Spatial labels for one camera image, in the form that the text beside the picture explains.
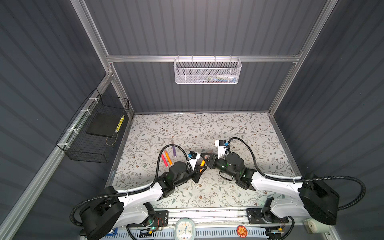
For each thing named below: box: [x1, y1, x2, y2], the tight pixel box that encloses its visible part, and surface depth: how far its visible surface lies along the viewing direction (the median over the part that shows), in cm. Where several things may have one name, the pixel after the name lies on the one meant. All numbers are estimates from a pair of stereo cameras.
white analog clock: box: [174, 218, 196, 240], surface depth 70 cm
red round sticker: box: [236, 225, 248, 238], surface depth 72 cm
